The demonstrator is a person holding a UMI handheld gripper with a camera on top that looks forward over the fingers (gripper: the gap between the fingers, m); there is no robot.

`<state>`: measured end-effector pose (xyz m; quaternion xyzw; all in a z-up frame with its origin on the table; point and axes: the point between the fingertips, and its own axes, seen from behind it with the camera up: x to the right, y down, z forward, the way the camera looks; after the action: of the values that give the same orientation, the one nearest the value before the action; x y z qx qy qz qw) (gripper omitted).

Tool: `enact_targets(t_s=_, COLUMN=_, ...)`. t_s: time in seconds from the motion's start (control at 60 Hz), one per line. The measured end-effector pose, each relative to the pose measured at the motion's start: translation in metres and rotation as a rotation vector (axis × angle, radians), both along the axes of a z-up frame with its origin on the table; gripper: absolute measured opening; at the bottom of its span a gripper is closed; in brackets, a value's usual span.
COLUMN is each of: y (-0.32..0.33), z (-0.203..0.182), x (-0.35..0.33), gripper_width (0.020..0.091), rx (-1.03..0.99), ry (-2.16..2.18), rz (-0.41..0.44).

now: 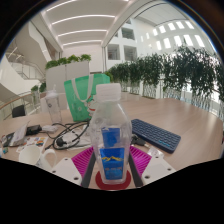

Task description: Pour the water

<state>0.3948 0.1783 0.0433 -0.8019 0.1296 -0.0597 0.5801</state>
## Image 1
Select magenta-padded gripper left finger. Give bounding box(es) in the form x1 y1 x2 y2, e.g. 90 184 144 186
49 146 97 189

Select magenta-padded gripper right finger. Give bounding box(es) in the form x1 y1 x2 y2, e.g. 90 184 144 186
128 145 177 188

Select clear water bottle blue label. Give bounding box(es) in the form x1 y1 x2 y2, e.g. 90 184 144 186
89 83 133 185

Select dark blue keyboard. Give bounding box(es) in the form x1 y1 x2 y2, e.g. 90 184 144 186
130 118 182 154

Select flat round red coaster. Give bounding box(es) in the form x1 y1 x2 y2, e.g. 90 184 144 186
95 169 133 191

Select white power adapter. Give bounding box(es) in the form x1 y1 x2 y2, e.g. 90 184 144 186
41 124 59 134

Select colourful sticker sheet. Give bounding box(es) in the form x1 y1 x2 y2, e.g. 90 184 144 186
15 135 49 154

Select white mug with floral print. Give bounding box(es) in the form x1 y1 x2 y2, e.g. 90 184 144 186
18 145 58 169

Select green tote bag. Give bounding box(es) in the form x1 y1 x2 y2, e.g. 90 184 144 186
63 73 111 123

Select clear tumbler with white lid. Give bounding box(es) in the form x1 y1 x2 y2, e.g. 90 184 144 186
45 85 63 125

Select black chair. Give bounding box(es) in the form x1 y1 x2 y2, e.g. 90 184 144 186
11 104 27 118

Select small potted plants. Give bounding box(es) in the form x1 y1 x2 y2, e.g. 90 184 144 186
30 82 47 101

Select white cabinet with plants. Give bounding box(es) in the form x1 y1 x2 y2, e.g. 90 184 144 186
44 53 93 94

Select glass balustrade railing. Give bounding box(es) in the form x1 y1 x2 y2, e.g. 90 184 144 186
0 91 38 121

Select row of tall green plants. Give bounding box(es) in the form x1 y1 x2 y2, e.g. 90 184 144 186
104 46 224 118

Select ceiling light strips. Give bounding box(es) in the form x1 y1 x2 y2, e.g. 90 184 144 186
44 0 116 46

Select black cable bundle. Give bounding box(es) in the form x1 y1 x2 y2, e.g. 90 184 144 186
44 120 91 151

